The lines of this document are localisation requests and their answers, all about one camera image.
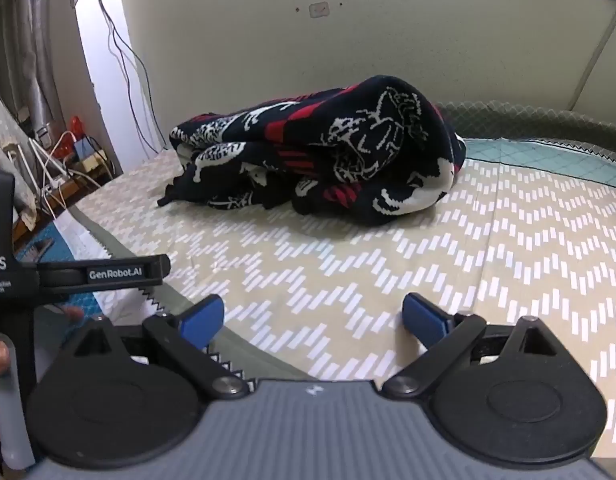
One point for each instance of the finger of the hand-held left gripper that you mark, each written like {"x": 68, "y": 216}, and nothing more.
{"x": 108, "y": 275}

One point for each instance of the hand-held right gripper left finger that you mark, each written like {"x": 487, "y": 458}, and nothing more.
{"x": 203, "y": 320}

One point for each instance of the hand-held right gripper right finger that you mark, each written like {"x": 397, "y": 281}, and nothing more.
{"x": 425, "y": 320}

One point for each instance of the navy red white patterned sweater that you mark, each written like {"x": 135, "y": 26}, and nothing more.
{"x": 313, "y": 160}

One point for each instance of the beige chevron bed sheet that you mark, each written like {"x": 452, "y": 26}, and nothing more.
{"x": 338, "y": 270}

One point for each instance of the small tan box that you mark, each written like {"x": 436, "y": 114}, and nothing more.
{"x": 94, "y": 162}

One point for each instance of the small blue box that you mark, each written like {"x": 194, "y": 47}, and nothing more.
{"x": 84, "y": 147}

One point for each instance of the red plastic item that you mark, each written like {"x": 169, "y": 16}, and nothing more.
{"x": 76, "y": 127}

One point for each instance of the teal quilted mattress cover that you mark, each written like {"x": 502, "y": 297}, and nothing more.
{"x": 537, "y": 152}

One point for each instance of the grey curtain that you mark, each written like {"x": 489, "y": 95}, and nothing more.
{"x": 33, "y": 35}

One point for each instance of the aluminium window frame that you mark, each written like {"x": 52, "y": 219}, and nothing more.
{"x": 595, "y": 55}

